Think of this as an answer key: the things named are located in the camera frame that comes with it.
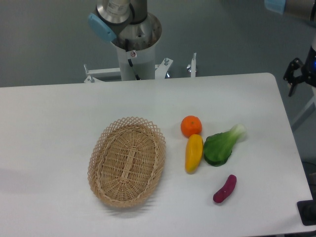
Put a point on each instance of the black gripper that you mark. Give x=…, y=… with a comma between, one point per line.
x=295, y=65

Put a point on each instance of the purple sweet potato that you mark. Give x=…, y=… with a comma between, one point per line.
x=226, y=190

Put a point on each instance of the white right stand leg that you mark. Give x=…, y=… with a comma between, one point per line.
x=306, y=111

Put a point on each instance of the green bok choy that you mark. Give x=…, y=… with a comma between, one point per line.
x=218, y=147

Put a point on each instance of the orange tangerine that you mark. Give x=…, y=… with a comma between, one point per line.
x=191, y=125

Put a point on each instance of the yellow pepper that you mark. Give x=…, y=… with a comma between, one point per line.
x=193, y=154

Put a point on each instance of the black device at table edge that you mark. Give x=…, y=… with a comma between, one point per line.
x=307, y=211

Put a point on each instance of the oval woven wicker basket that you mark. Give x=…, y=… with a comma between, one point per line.
x=127, y=162

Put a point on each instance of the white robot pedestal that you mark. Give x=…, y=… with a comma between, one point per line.
x=136, y=64

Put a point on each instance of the white pedestal base frame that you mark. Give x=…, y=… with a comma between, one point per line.
x=161, y=71

